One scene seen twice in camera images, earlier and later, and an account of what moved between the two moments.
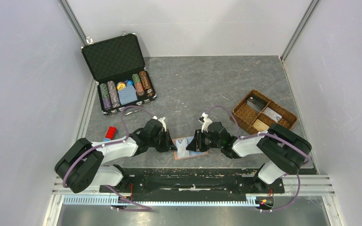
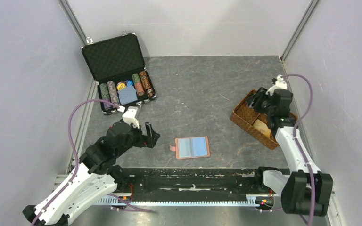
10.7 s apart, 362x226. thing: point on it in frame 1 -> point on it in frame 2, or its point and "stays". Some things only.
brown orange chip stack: [146, 83] stays
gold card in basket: [260, 125] stays
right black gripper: [198, 137] -> [253, 100]
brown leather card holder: [181, 143] stays
